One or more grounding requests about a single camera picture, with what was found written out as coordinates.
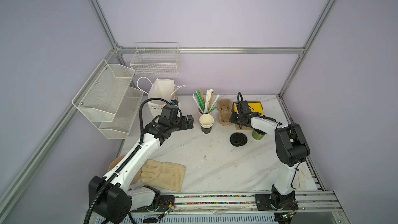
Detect black plastic cup lids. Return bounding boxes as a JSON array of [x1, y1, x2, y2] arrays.
[[230, 132, 248, 147]]

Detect green paper cup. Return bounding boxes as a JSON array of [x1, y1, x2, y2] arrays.
[[252, 129, 266, 141]]

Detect paper cups black sleeve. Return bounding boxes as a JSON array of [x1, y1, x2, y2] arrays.
[[199, 114, 214, 134]]

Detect cartoon animal paper gift bag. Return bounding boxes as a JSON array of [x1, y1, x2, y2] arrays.
[[136, 76, 185, 117]]

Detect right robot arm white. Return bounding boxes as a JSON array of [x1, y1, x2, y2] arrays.
[[230, 93, 311, 210]]

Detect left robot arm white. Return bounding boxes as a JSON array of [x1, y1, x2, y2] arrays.
[[84, 103, 194, 224]]

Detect pink metal bucket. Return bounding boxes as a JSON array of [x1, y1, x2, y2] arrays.
[[198, 107, 212, 115]]

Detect cardboard box yellow napkins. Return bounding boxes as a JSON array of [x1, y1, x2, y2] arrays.
[[233, 101, 264, 130]]

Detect stacked pulp cup carriers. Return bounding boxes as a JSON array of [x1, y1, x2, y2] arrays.
[[217, 99, 233, 126]]

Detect green wrapped straw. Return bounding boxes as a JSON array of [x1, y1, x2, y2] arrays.
[[192, 89, 217, 112]]

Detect beige work glove left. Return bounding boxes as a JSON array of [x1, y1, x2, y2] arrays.
[[141, 159, 186, 192]]

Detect white mesh shelf lower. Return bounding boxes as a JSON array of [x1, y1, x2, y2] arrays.
[[99, 87, 144, 140]]

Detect white mesh shelf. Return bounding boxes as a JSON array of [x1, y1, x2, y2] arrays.
[[72, 60, 135, 122], [99, 87, 144, 140]]

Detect kraft bowl with green plant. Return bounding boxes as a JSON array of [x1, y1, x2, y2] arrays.
[[108, 155, 142, 185]]

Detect white mesh shelf upper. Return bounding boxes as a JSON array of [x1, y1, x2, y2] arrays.
[[72, 60, 135, 122]]

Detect white wire basket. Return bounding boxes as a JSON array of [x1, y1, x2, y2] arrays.
[[130, 42, 180, 76]]

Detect aluminium frame profiles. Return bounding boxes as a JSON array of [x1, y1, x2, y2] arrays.
[[1, 0, 337, 216]]

